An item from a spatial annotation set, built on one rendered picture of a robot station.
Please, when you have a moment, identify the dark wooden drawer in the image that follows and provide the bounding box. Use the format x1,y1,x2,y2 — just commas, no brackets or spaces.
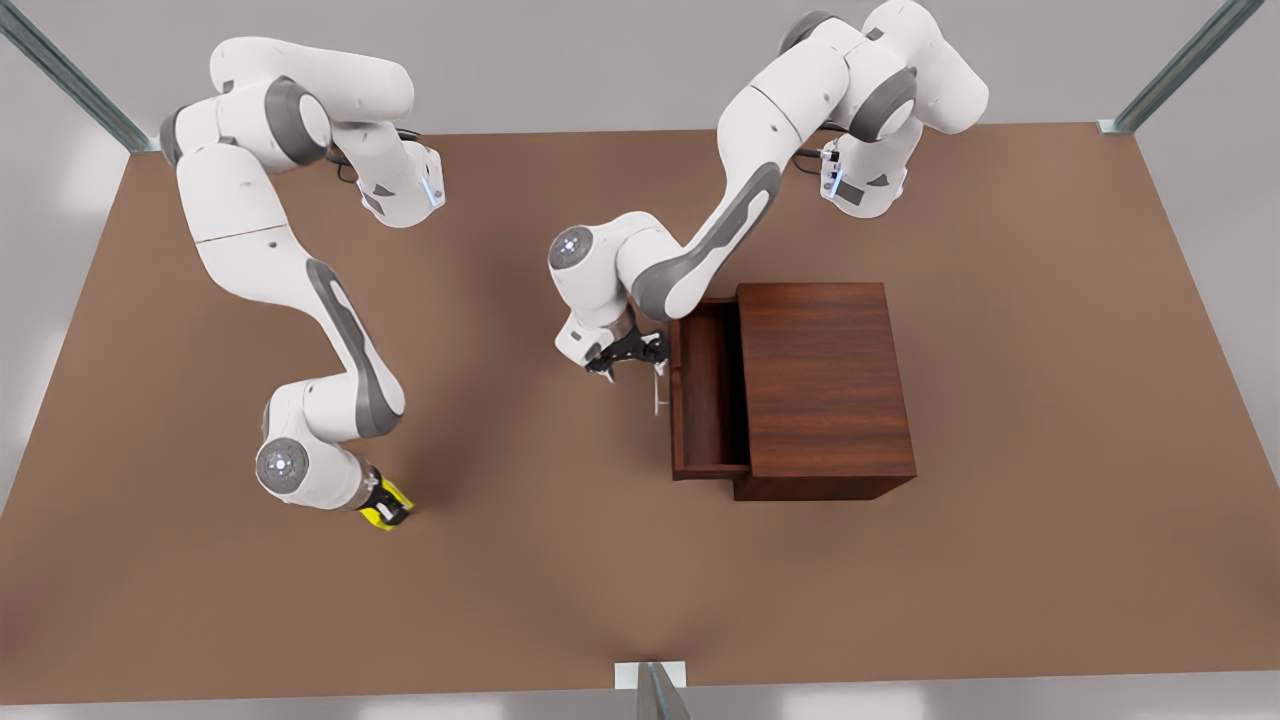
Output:
667,297,753,482

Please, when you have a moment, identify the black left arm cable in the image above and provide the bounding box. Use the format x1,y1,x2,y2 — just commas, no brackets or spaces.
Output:
794,120,843,177

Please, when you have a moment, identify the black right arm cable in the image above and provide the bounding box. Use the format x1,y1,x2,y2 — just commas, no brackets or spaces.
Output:
324,128,423,187

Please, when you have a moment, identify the dark wooden cabinet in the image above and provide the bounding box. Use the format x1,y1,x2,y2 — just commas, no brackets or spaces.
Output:
733,282,918,502

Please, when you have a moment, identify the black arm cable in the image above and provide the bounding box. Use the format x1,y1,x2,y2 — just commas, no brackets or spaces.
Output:
324,128,423,187
794,120,843,177

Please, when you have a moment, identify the silver frame post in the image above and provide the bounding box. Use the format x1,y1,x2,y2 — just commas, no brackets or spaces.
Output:
1097,0,1267,135
0,0,161,154
614,661,691,720

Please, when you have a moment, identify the yellow box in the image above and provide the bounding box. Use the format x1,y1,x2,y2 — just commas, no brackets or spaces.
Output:
358,478,416,531

